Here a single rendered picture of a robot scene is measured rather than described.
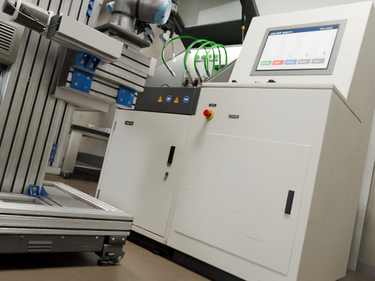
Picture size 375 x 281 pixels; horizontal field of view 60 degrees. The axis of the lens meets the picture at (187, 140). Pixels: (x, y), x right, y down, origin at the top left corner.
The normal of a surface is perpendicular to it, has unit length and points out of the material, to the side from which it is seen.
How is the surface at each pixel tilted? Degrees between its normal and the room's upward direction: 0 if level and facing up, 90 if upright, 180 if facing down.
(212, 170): 90
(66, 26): 90
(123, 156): 90
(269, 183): 90
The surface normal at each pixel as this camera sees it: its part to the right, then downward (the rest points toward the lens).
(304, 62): -0.54, -0.43
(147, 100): -0.61, -0.20
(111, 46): 0.67, 0.09
